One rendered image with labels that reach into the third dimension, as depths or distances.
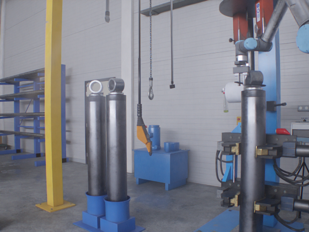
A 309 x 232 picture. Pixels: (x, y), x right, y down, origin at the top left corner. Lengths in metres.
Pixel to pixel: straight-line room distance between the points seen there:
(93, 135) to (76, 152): 4.63
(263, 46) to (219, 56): 2.74
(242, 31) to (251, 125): 0.89
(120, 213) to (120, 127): 0.89
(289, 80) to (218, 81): 1.19
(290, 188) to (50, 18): 3.52
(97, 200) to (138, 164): 1.98
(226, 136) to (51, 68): 2.42
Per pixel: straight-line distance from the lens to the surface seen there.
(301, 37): 1.62
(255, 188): 2.54
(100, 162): 3.13
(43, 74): 7.37
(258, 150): 2.41
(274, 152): 2.43
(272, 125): 2.91
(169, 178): 4.64
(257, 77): 2.52
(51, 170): 3.93
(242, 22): 2.81
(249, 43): 2.22
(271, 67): 2.94
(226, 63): 4.90
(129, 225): 3.12
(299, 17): 1.72
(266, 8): 2.51
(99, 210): 3.24
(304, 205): 2.62
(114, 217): 3.02
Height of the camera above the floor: 1.27
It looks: 1 degrees down
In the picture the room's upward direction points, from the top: straight up
